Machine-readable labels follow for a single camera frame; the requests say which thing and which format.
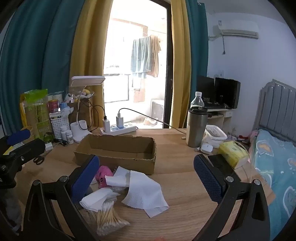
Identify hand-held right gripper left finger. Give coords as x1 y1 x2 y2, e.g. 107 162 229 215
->
23 154 100 241

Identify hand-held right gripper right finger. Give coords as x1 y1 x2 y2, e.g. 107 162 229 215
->
193 153 271 241

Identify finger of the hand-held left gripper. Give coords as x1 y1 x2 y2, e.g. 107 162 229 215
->
5 138 46 164
6 130 32 146

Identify pink plush toy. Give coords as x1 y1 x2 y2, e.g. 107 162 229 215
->
95 165 114 189

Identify white tissue stack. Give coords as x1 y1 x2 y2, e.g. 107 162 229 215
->
80 188 121 212

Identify clear bubble wrap bag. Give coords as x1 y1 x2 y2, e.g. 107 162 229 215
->
108 185 126 194

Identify small white tissue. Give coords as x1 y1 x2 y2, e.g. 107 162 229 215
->
105 166 131 187

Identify brown cardboard box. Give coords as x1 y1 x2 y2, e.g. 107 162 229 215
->
74 134 157 175

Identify bag of cotton swabs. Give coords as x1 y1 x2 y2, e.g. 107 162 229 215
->
87 200 131 237

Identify large white paper towel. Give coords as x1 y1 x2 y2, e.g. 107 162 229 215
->
121 170 169 218

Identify person's left forearm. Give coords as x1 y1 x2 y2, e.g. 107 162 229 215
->
0 183 24 235

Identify black scissors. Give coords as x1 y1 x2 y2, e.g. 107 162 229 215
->
33 155 46 166

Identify black smartphone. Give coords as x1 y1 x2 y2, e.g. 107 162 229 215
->
206 153 241 181

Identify green package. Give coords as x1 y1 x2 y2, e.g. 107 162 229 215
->
19 88 55 142

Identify white round device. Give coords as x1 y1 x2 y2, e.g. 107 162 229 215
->
200 143 214 154

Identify white perforated basket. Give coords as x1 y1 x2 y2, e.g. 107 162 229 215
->
49 112 71 140

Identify yellow tissue pack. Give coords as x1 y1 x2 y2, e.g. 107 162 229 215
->
218 141 249 169

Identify red can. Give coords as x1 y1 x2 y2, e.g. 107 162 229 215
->
48 99 60 114

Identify white plastic container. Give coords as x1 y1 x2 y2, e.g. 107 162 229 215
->
203 125 228 148

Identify white desk lamp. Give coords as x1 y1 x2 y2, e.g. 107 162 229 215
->
70 76 106 143

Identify steel tumbler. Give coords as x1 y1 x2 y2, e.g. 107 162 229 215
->
186 108 208 148

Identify brown paper bag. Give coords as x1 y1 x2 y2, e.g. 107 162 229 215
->
67 96 93 131

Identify white power strip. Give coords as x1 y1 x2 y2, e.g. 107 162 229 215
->
100 125 136 137

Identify white computer desk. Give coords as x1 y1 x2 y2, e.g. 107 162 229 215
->
205 107 234 131

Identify blue printed blanket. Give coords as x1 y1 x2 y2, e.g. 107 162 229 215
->
249 129 296 240

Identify clear water bottle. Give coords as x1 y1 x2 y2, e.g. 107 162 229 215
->
191 91 204 110

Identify outdoor air conditioner unit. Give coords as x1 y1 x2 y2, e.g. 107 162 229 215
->
150 99 165 119

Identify black computer monitor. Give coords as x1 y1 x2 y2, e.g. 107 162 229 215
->
196 75 215 104

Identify grey bed headboard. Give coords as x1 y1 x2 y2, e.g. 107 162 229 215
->
253 79 296 145

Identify yellow curtain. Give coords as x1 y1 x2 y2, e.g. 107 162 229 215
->
69 0 114 127
169 0 192 128

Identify hanging beige garment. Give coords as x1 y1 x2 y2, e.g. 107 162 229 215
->
147 35 162 78

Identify hanging blue towel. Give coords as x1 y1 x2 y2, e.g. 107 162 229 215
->
130 36 154 80

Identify white air conditioner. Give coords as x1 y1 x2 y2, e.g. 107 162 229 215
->
218 22 259 39

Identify white charger with black cable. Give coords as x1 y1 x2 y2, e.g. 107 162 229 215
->
89 105 112 133

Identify long black cable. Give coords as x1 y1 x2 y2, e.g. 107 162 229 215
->
118 108 187 134

